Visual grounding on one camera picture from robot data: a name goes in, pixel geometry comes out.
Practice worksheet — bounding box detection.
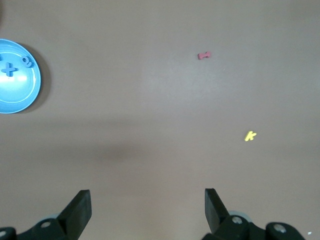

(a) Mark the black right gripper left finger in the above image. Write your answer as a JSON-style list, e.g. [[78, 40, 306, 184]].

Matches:
[[0, 189, 93, 240]]

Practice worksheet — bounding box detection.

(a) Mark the yellow foam letter K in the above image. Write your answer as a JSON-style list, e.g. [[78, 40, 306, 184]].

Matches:
[[244, 130, 258, 143]]

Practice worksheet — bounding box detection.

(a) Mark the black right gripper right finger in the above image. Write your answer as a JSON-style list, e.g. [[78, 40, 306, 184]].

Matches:
[[201, 188, 307, 240]]

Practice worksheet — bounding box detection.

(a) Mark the blue foam letter X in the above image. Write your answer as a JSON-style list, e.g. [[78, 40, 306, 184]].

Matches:
[[0, 62, 20, 77]]

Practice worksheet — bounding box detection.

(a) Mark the blue foam letter a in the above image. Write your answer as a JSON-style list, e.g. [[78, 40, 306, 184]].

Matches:
[[21, 56, 35, 69]]

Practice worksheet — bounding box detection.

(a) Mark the blue plate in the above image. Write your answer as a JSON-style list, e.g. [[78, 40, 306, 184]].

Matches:
[[0, 38, 42, 115]]

